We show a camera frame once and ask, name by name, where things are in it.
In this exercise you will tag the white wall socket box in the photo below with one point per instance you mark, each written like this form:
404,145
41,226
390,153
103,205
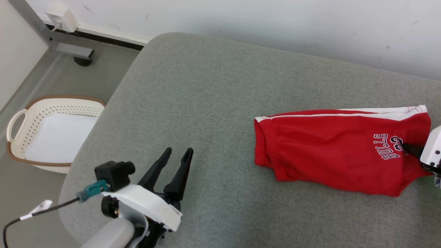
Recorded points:
63,19

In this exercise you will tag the red shorts with white stripes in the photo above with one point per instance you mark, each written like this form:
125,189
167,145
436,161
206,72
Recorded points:
327,151

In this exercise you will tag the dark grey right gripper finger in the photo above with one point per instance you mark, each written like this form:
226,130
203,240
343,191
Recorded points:
413,151

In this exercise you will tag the white laundry basket brown rim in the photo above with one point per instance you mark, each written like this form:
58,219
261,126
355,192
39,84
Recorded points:
31,131

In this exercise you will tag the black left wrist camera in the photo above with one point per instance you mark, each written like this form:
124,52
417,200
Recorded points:
113,174

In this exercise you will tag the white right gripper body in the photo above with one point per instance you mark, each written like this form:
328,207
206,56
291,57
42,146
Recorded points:
434,151

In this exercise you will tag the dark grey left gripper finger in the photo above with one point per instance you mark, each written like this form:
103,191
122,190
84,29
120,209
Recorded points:
181,179
156,172

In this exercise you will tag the black baseboard strip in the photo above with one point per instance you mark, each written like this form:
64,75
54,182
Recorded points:
103,37

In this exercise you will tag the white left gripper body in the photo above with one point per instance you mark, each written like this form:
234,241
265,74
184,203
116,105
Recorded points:
151,206

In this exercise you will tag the black caster wheel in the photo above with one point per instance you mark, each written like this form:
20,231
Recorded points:
82,62

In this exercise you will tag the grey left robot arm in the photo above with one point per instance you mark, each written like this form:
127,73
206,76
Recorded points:
110,234

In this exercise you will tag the grey metal frame leg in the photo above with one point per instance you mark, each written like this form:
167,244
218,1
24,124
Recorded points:
51,39

